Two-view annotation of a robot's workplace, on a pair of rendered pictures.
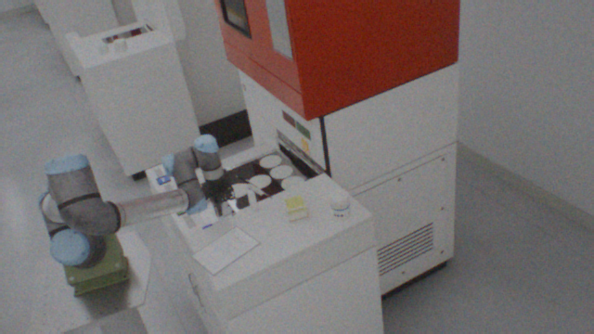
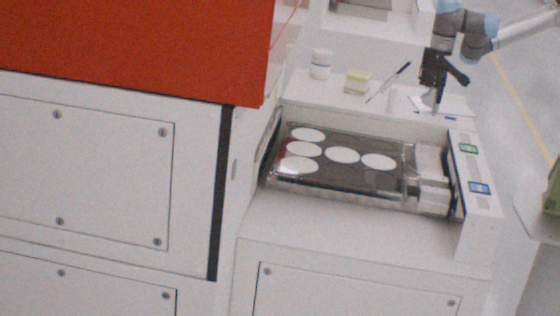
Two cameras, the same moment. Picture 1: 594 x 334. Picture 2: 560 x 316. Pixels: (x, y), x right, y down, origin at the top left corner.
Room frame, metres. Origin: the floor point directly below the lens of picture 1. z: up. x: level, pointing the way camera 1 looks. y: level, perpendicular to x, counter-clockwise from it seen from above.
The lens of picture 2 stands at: (3.57, 0.80, 1.68)
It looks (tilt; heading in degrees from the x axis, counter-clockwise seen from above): 25 degrees down; 208
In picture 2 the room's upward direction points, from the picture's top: 7 degrees clockwise
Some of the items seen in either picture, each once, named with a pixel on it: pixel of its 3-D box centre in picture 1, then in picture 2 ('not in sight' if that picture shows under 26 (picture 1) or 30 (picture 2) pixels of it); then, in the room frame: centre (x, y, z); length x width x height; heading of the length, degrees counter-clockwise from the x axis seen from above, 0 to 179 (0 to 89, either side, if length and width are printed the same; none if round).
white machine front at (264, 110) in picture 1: (280, 122); (256, 127); (2.20, 0.01, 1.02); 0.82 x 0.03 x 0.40; 22
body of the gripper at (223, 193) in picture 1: (218, 186); (435, 67); (1.61, 0.27, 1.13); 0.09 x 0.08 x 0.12; 112
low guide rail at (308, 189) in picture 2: not in sight; (356, 197); (2.02, 0.24, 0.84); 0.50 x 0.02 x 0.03; 112
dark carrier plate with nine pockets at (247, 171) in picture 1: (259, 181); (341, 156); (1.94, 0.14, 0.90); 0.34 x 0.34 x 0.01; 22
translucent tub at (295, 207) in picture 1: (295, 209); (357, 82); (1.57, 0.01, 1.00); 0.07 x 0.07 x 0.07; 7
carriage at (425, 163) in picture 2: (206, 212); (429, 179); (1.82, 0.38, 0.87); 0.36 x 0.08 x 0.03; 22
